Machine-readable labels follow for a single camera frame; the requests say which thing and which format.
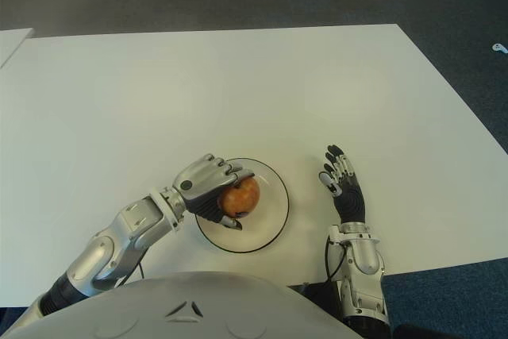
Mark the white side table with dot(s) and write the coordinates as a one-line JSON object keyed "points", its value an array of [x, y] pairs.
{"points": [[12, 45]]}

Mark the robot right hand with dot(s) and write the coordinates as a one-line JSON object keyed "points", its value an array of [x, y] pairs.
{"points": [[351, 200]]}

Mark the red yellow apple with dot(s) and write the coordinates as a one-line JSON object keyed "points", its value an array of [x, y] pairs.
{"points": [[242, 198]]}

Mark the white plate black rim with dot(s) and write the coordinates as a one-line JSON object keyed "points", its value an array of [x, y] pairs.
{"points": [[270, 220]]}

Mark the robot right arm silver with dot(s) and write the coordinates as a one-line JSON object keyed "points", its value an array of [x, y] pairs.
{"points": [[363, 271]]}

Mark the robot left arm silver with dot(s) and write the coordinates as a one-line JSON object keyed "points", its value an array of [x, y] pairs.
{"points": [[119, 243]]}

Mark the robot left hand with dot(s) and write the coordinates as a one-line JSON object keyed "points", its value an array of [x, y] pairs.
{"points": [[198, 180]]}

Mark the small white floor object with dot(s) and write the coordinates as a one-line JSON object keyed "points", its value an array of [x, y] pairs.
{"points": [[499, 48]]}

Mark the robot torso grey shell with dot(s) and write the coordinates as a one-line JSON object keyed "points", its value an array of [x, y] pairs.
{"points": [[178, 307]]}

